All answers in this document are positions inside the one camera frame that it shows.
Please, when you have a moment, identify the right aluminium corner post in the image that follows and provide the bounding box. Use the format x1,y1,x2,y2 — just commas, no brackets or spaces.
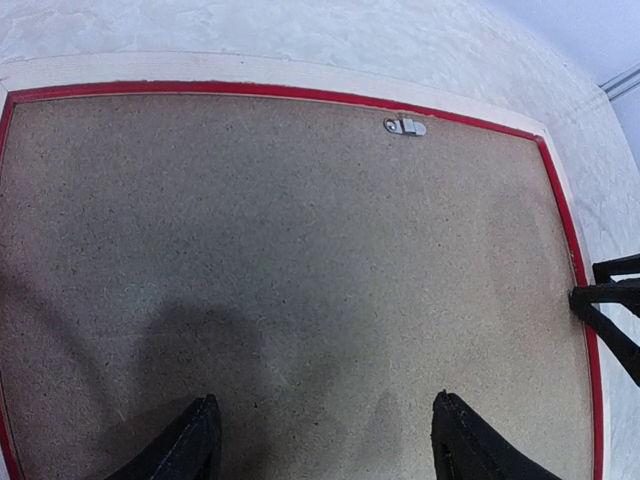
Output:
600,68,640,102

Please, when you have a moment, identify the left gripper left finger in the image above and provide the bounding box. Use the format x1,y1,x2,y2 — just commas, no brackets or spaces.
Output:
117,394,222,479

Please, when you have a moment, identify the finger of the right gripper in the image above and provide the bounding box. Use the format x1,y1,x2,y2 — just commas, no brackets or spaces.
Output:
569,282,639,385
592,254,640,284

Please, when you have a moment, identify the brown backing board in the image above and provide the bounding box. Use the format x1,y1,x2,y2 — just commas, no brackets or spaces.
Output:
0,93,594,480

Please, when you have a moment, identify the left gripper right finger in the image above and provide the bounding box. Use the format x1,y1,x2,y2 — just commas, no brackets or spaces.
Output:
432,391,555,480

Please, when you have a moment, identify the red wooden picture frame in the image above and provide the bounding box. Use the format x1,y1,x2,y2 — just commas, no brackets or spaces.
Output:
0,52,614,480

